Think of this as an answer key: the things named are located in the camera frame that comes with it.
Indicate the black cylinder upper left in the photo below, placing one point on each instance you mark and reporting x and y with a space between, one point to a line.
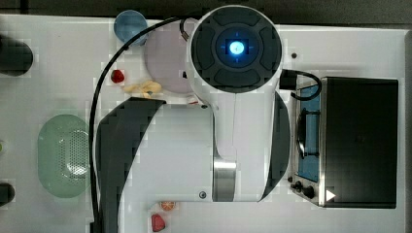
16 58

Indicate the black cylinder lower left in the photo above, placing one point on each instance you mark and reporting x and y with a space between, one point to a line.
7 193

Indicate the purple round plate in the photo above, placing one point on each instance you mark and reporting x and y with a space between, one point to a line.
165 58

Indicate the blue cup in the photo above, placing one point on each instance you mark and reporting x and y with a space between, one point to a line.
128 24

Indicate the red fruit toy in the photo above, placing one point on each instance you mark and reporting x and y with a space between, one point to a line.
158 223

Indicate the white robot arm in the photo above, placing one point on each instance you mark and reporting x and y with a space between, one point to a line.
232 147

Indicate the red strawberry toy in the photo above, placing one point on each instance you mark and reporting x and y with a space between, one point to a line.
117 76

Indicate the black toaster oven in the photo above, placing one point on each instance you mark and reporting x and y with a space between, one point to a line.
345 144

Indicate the peeled banana toy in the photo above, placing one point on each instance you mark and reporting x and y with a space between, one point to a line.
146 89

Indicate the green oval strainer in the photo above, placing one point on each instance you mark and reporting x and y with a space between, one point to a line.
63 159

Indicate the orange slice toy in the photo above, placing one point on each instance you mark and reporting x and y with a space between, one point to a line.
167 206

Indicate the black cylinder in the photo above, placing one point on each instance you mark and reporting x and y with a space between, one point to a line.
7 193
16 58

